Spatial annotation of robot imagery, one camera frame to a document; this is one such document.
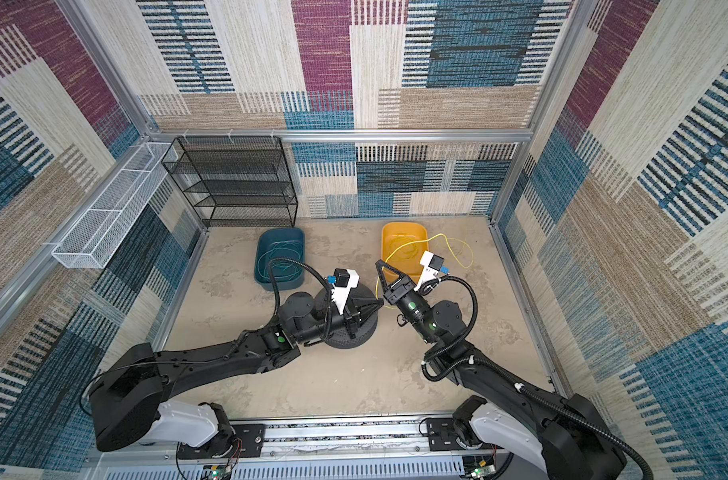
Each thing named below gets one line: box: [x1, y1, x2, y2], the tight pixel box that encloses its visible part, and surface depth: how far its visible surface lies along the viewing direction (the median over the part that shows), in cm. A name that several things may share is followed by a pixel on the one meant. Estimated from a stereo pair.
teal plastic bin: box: [254, 227, 305, 291], surface depth 107 cm
